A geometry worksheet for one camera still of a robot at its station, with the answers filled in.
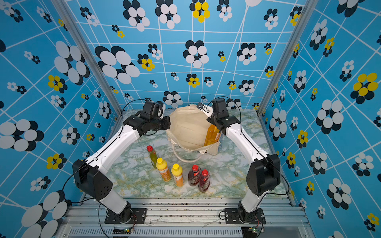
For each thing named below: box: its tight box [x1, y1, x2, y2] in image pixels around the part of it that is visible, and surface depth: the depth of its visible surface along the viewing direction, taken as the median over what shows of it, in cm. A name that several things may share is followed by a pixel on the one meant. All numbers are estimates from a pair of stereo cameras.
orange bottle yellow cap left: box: [155, 157, 172, 182], surface depth 72 cm
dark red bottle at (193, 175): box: [187, 164, 201, 187], surface depth 74 cm
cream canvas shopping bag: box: [166, 105, 220, 163], surface depth 98 cm
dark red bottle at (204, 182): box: [198, 169, 211, 193], surface depth 73 cm
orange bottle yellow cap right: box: [171, 163, 185, 187], surface depth 70 cm
